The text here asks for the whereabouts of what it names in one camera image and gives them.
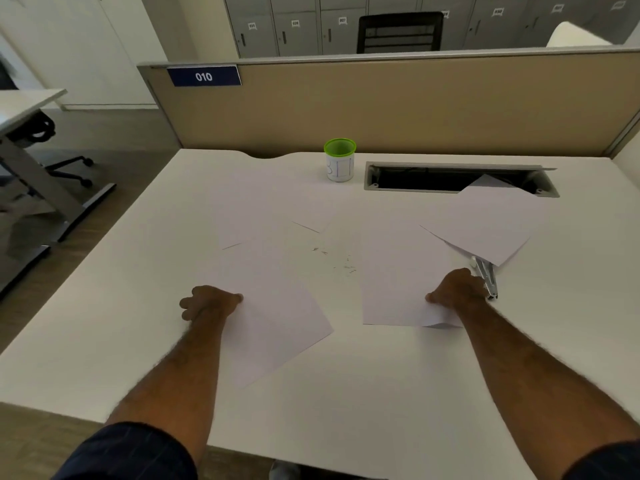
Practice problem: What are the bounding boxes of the white desk with grey legs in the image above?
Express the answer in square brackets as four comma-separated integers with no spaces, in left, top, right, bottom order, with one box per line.
[0,88,117,298]

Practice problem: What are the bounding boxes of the person's right hand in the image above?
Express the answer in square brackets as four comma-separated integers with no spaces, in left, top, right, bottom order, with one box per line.
[425,268,490,312]

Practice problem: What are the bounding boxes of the grey shoe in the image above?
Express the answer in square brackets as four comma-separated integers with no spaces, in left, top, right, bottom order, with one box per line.
[268,460,302,480]

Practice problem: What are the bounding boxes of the beige desk partition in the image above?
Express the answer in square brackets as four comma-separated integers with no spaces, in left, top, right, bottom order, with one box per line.
[137,45,640,159]

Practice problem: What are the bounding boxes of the grey desk cable tray opening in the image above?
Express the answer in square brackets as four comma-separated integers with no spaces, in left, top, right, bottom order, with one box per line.
[363,161,560,198]

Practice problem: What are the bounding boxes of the white cabinet doors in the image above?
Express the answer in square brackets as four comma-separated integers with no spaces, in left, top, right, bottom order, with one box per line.
[0,0,169,109]

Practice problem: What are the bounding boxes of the scattered small staples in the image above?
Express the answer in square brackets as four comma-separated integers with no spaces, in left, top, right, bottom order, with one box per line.
[310,245,359,275]

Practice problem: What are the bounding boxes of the dark blue shirt sleeve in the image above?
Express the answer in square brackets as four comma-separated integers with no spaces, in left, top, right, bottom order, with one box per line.
[50,421,199,480]
[562,439,640,480]

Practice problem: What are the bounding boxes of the silver metal stapler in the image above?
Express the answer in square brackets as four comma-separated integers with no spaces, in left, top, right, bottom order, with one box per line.
[470,256,499,301]

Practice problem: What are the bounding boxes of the white side partition panel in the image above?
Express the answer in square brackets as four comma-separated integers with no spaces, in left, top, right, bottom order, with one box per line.
[602,110,640,189]

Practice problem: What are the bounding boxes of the black wheeled office chair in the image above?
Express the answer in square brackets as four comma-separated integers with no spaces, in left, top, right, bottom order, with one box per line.
[7,114,96,189]

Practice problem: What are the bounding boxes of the black mesh chair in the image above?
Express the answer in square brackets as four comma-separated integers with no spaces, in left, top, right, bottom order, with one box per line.
[356,12,445,55]

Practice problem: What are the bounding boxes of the person's left hand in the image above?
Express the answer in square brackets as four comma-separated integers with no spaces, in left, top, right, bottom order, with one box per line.
[179,286,244,323]

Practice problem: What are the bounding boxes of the white paper sheet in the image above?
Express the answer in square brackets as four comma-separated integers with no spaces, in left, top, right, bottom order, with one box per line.
[419,174,532,268]
[359,215,465,329]
[200,265,334,390]
[212,177,340,251]

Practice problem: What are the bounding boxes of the white rounded object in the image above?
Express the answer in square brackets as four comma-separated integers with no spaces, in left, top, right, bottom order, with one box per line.
[545,21,614,48]

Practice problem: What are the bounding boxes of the white cup with green rim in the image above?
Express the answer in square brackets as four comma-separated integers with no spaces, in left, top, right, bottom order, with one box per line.
[323,138,358,183]

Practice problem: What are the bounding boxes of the blue number sign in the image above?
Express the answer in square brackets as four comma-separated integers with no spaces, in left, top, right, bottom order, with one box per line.
[167,65,243,88]

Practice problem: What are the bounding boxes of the person's left forearm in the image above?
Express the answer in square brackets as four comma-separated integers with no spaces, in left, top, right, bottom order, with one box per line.
[104,315,228,465]

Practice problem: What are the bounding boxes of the bank of grey lockers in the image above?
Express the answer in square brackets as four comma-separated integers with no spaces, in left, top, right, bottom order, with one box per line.
[222,0,640,59]

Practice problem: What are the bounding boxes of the person's right forearm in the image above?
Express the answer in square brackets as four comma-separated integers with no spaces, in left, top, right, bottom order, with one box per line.
[454,297,640,471]

